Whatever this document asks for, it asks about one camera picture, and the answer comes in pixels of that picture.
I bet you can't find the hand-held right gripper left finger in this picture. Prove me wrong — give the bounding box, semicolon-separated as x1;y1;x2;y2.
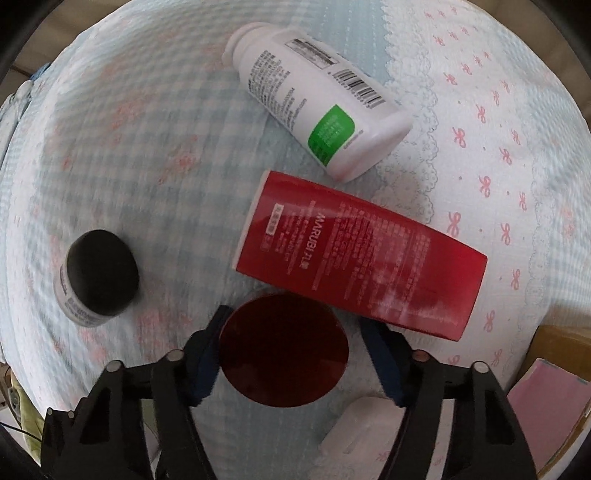
41;305;233;480

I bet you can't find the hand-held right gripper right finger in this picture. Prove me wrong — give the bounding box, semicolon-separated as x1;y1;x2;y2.
359;320;539;480

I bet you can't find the red round jar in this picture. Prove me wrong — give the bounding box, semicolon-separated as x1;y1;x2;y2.
219;294;349;408

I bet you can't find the white plastic case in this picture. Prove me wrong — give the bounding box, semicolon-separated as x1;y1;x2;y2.
320;397;407;460

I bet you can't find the red cosmetic tube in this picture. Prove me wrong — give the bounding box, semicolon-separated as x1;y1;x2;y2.
232;170;489;343

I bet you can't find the black lid white jar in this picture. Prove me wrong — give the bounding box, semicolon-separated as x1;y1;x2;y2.
56;229;140;328

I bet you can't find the checkered bow print blanket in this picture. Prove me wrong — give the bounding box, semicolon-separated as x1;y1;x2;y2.
0;0;587;480

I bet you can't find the pink paper pad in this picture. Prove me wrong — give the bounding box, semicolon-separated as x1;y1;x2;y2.
507;357;591;462

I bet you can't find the white bottle green label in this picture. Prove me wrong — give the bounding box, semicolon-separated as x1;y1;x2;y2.
222;23;413;182

